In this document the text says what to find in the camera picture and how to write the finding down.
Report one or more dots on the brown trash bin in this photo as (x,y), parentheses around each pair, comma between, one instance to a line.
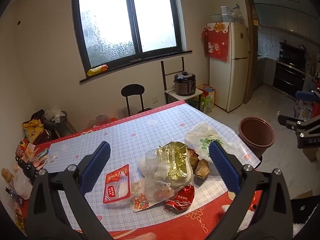
(256,135)

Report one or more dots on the black windowsill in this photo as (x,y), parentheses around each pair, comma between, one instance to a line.
(140,63)

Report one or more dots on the red printed cloth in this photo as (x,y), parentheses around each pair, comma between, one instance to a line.
(216,43)

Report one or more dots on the crumpled clear plastic bag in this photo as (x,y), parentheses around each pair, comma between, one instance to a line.
(55,113)

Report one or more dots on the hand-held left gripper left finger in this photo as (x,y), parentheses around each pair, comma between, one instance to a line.
(96,170)

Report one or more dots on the pink and teal spoons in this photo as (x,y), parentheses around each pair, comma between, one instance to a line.
(41,158)

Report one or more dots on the brown paper bag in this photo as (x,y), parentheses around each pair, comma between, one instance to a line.
(201,168)

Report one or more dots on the clear plastic container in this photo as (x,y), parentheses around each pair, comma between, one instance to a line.
(152,162)

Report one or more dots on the gold foil bag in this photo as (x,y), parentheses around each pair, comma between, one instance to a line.
(175,160)

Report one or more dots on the yellow snack packet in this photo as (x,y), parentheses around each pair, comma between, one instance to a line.
(96,70)

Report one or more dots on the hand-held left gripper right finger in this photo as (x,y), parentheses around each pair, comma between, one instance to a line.
(223,170)

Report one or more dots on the white plastic container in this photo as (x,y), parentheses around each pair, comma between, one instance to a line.
(225,13)

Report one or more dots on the floral print wrapper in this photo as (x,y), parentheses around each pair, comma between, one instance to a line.
(140,201)

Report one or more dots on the black frame window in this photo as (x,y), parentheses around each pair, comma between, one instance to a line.
(125,17)

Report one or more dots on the red snack packet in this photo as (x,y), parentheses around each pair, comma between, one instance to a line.
(21,147)

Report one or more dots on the red label clear packet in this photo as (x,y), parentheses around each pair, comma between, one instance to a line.
(117,185)

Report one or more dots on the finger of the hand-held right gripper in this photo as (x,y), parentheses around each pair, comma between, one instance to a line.
(287,121)
(305,96)

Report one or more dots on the wooden door frame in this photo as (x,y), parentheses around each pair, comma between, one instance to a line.
(250,42)

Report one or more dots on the wall socket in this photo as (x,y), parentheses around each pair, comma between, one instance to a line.
(155,99)

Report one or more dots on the green yellow shopping bag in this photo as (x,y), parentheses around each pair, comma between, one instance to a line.
(207,98)

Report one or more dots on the clear plastic bag with greens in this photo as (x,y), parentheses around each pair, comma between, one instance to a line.
(200,136)

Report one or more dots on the black round chair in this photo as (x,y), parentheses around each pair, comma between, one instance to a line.
(132,90)

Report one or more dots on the plaid plastic tablecloth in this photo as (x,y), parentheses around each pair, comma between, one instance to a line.
(125,135)

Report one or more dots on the cardboard box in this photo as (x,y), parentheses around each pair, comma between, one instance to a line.
(312,155)

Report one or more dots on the black kitchen stove unit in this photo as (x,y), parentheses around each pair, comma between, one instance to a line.
(290,72)

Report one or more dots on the kitchen wall cabinets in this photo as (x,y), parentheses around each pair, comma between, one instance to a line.
(287,15)

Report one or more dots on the clear plastic dish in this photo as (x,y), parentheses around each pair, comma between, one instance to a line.
(98,122)

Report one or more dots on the yellow snack bag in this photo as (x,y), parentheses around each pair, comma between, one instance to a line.
(33,130)

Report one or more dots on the black frame white rack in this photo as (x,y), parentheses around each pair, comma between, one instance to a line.
(187,97)

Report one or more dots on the dark cloth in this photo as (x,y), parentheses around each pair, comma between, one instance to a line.
(305,211)

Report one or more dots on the crushed red can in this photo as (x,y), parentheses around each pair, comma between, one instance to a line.
(182,198)

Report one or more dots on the clear glass jug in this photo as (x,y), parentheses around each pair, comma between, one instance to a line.
(236,13)

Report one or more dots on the black gourd ornament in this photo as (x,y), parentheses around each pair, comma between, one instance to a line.
(26,167)

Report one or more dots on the cream refrigerator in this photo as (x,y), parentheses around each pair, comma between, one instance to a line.
(237,75)

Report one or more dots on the electric pressure cooker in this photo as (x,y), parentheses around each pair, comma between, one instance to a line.
(184,83)

